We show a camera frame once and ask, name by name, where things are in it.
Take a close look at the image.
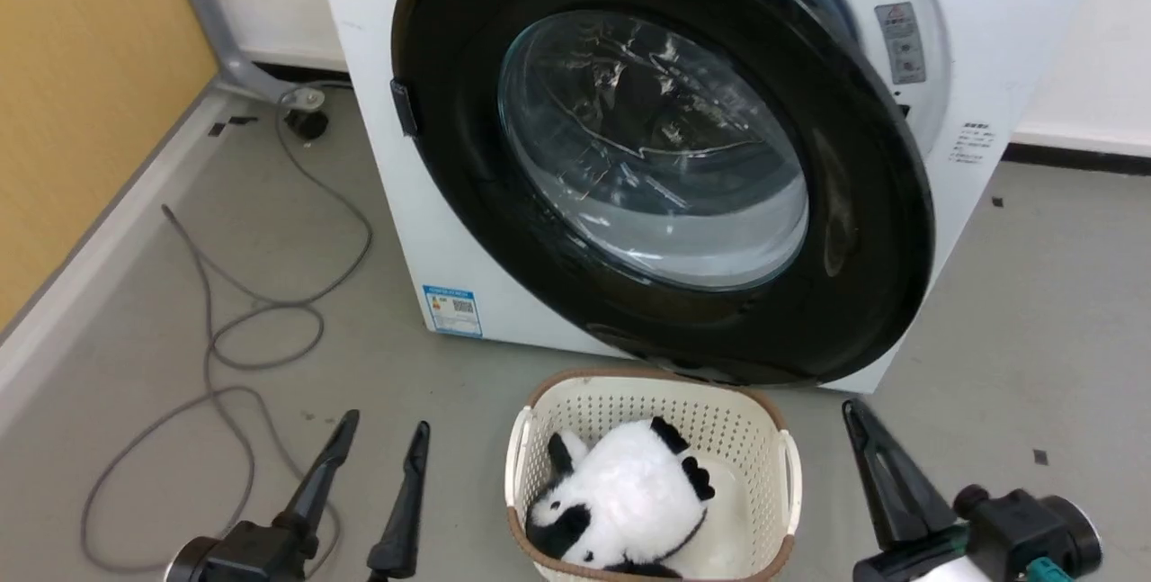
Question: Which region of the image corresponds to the grey warning label sticker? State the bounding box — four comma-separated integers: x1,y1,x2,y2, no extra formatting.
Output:
874,2,928,86

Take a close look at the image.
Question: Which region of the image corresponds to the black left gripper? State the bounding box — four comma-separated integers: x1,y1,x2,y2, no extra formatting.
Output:
165,409,432,582

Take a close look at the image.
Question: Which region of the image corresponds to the black round hose end cap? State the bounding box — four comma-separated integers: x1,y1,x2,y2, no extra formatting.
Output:
284,109,331,141

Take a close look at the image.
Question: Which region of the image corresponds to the black and white panda plush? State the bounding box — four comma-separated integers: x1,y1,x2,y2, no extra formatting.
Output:
525,416,717,579

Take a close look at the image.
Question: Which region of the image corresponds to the thin grey power cable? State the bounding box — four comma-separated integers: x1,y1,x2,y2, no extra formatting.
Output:
80,110,374,579

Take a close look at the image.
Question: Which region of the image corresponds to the white front-load washing machine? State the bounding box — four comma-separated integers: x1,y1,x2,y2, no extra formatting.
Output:
310,0,1116,395

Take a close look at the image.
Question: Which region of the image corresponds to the black round glass washer door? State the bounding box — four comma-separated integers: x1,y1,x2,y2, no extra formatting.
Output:
389,0,937,388

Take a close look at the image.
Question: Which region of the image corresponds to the grey corrugated drain hose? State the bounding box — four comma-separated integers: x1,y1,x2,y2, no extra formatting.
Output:
183,0,326,112

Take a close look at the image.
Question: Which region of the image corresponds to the blue energy label sticker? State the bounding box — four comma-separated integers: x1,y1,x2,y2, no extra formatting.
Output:
422,284,485,338

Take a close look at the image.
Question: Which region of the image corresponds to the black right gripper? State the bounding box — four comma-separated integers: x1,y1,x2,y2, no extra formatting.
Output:
842,398,1104,582

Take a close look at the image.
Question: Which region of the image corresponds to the cream perforated plastic laundry basket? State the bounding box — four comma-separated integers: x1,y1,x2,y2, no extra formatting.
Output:
504,369,803,582

